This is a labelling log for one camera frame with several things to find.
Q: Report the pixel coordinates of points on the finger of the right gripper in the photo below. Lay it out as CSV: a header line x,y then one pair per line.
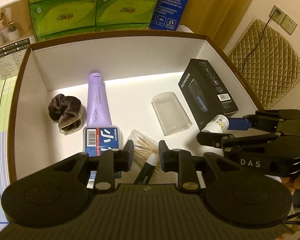
x,y
216,140
239,124

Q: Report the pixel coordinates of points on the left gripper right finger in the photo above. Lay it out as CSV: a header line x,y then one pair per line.
x,y
180,162

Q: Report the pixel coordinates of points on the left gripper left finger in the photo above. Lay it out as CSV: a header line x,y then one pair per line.
x,y
110,162

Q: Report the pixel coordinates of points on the small white pill bottle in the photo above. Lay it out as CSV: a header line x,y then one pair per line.
x,y
219,124

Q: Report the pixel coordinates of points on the blue dental floss box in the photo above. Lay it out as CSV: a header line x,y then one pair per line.
x,y
97,140

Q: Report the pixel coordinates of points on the green ointment tube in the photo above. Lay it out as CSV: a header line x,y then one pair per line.
x,y
147,170

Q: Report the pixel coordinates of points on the bag of cotton swabs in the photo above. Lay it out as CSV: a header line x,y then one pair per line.
x,y
144,146

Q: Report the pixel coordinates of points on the tall black product box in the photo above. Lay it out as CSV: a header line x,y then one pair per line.
x,y
205,93

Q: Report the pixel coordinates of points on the clear plastic cup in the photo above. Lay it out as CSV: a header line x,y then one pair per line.
x,y
170,113

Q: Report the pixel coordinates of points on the purple cosmetic tube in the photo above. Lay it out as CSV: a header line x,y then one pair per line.
x,y
98,113

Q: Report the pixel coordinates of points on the dark velvet scrunchie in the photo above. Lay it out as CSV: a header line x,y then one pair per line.
x,y
67,111

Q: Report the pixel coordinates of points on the person's right hand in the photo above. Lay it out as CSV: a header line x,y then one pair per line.
x,y
291,184

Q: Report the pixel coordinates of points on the quilted olive chair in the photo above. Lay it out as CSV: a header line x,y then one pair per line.
x,y
267,61

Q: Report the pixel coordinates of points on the brown cardboard storage box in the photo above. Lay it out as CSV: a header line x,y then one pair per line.
x,y
136,66

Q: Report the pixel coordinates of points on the golden yellow curtain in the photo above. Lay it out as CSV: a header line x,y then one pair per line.
x,y
218,19

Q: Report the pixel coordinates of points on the blue milk carton box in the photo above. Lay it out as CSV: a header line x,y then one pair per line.
x,y
167,14

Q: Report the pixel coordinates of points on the green tissue pack stack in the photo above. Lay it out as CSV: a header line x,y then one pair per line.
x,y
59,18

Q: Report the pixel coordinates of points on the white product box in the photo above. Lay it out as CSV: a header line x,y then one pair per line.
x,y
16,34

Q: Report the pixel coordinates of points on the wall power sockets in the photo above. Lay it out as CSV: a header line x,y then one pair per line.
x,y
282,19

